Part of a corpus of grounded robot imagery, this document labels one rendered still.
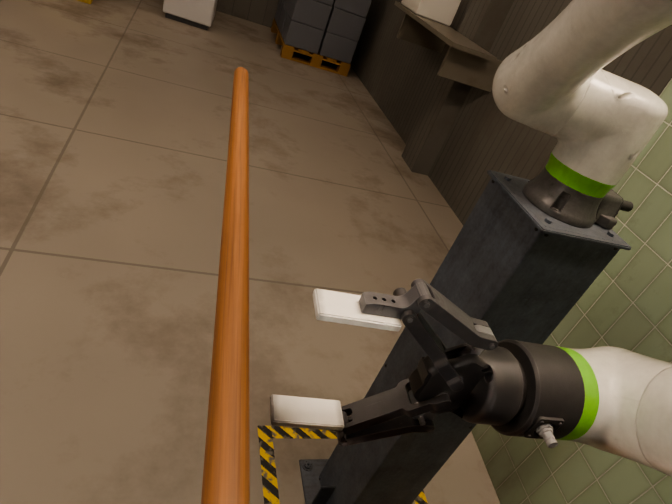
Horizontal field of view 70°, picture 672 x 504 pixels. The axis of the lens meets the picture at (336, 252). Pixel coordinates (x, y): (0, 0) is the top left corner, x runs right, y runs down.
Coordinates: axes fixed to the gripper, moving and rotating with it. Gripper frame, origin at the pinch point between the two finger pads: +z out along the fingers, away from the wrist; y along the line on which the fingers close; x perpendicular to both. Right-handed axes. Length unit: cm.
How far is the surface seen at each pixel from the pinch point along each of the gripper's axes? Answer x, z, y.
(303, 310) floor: 139, -49, 120
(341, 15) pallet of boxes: 585, -116, 56
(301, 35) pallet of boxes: 582, -77, 91
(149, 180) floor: 228, 35, 120
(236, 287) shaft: 7.3, 6.1, -0.9
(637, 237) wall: 78, -118, 15
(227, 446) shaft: -8.8, 6.4, -1.0
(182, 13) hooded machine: 593, 58, 110
